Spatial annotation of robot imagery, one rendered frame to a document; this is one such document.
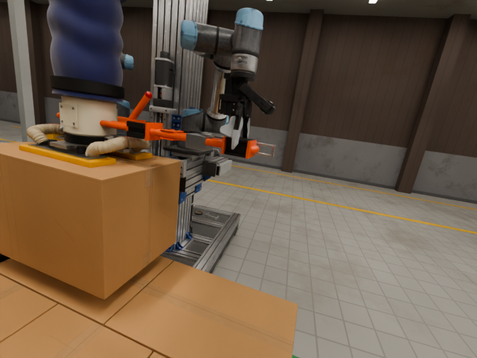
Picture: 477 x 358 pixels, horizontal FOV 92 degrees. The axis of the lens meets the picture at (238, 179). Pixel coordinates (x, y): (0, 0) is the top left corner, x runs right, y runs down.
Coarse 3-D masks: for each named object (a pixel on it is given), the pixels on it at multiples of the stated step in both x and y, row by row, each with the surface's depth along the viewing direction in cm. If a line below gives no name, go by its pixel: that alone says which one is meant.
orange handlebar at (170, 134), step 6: (102, 120) 82; (120, 120) 103; (108, 126) 81; (114, 126) 80; (120, 126) 79; (150, 132) 75; (156, 132) 74; (162, 132) 74; (168, 132) 73; (174, 132) 73; (180, 132) 77; (162, 138) 74; (168, 138) 74; (174, 138) 73; (180, 138) 72; (210, 144) 69; (216, 144) 68; (252, 150) 65; (258, 150) 67
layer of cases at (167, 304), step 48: (0, 288) 83; (48, 288) 86; (144, 288) 92; (192, 288) 95; (240, 288) 99; (0, 336) 67; (48, 336) 69; (96, 336) 71; (144, 336) 73; (192, 336) 75; (240, 336) 77; (288, 336) 79
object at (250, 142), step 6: (228, 138) 66; (240, 138) 69; (222, 144) 66; (228, 144) 67; (240, 144) 66; (246, 144) 65; (252, 144) 66; (222, 150) 67; (228, 150) 67; (234, 150) 67; (240, 150) 66; (246, 150) 64; (240, 156) 66; (246, 156) 64; (252, 156) 69
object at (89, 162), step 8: (24, 144) 82; (32, 144) 81; (48, 144) 81; (32, 152) 79; (40, 152) 78; (48, 152) 77; (56, 152) 77; (64, 152) 77; (72, 152) 78; (80, 152) 77; (64, 160) 75; (72, 160) 73; (80, 160) 72; (88, 160) 73; (96, 160) 74; (104, 160) 76; (112, 160) 79
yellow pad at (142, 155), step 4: (128, 148) 96; (108, 152) 93; (112, 152) 92; (116, 152) 91; (132, 152) 91; (136, 152) 92; (140, 152) 94; (144, 152) 96; (120, 156) 91; (124, 156) 90; (128, 156) 90; (132, 156) 89; (136, 156) 89; (140, 156) 91; (144, 156) 93; (148, 156) 96; (152, 156) 98; (136, 160) 90
